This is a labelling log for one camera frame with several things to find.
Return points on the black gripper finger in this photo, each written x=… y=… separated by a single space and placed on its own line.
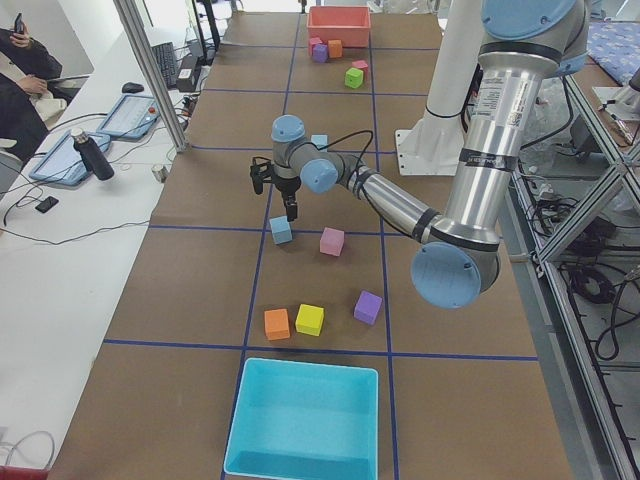
x=291 y=208

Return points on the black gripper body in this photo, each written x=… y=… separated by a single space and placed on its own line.
x=287 y=187

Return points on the light blue foam block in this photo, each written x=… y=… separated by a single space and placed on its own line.
x=320 y=141
x=280 y=230

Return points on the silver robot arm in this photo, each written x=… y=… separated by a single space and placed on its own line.
x=493 y=58

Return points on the second silver robot base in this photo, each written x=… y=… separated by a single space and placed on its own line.
x=621 y=103

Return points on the light pink foam block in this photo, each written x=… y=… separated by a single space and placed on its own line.
x=332 y=241

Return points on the yellow foam block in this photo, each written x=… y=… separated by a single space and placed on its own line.
x=309 y=319

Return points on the orange foam block near blue bin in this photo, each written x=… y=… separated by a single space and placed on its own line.
x=276 y=324

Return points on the purple foam block near blue bin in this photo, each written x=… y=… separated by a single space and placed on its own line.
x=367 y=307

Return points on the small metal cylinder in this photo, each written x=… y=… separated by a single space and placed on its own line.
x=160 y=172

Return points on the purple foam block near pink bin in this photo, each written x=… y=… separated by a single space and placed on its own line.
x=320 y=53

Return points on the magenta foam block beside green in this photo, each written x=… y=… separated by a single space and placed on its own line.
x=361 y=65

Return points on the magenta foam block near pink bin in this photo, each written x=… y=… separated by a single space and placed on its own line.
x=312 y=43

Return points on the orange foam block near pink bin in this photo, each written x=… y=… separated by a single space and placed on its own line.
x=335 y=48

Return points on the teach pendant tablet far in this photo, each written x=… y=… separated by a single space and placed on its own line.
x=131 y=118

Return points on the teach pendant tablet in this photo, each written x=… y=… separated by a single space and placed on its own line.
x=131 y=118
x=63 y=164

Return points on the pink plastic bin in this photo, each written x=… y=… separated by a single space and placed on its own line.
x=349 y=24

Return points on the black keyboard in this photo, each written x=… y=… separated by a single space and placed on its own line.
x=166 y=60

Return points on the black computer mouse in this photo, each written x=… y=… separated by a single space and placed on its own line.
x=132 y=88

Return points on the black water bottle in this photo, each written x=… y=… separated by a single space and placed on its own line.
x=91 y=155

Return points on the blue plastic bin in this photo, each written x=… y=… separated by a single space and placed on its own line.
x=299 y=420

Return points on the teach pendant tablet near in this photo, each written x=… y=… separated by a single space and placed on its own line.
x=63 y=164

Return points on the black smartphone on table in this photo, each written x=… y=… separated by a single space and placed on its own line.
x=46 y=204

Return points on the seated person in black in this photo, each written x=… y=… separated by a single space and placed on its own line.
x=28 y=105

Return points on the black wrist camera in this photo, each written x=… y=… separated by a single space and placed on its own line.
x=261 y=171

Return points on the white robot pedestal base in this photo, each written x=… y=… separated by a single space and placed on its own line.
x=433 y=145

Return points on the aluminium frame post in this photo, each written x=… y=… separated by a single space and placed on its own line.
x=134 y=28

